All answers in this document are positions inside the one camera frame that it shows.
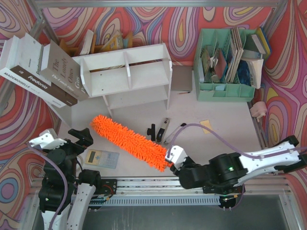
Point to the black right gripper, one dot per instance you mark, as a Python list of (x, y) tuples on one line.
[(176, 168)]

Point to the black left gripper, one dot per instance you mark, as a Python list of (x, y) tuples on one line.
[(72, 143)]

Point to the orange microfiber duster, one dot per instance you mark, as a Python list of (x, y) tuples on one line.
[(133, 143)]

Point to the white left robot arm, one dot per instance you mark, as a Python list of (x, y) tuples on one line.
[(65, 195)]

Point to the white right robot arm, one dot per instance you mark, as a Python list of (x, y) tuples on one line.
[(225, 173)]

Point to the white wooden bookshelf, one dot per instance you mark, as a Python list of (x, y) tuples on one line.
[(128, 77)]

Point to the light blue calculator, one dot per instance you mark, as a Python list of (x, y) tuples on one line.
[(105, 159)]

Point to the black marker pen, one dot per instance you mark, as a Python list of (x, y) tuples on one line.
[(171, 136)]

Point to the black and clear stapler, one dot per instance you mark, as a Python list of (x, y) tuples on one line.
[(160, 135)]

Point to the tan sticky note pad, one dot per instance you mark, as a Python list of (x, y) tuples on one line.
[(206, 123)]

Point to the black T-shaped clip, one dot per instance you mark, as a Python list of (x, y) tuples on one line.
[(151, 132)]

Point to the grey hardcover book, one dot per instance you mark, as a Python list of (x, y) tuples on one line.
[(59, 68)]

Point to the books behind shelf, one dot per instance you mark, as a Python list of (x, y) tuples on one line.
[(89, 46)]

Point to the pink plastic object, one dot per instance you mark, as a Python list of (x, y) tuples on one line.
[(258, 110)]

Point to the white Fredonia book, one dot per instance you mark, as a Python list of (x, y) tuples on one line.
[(20, 62)]

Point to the books in organizer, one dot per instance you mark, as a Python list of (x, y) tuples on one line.
[(255, 52)]

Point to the green plastic desk organizer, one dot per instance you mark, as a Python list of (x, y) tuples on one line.
[(223, 91)]

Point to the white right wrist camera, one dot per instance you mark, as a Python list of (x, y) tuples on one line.
[(177, 156)]

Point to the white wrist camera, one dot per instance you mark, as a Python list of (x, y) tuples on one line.
[(177, 156), (47, 140)]

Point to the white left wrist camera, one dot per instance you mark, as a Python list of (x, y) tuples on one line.
[(47, 140)]

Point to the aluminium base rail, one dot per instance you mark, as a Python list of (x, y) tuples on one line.
[(169, 186)]

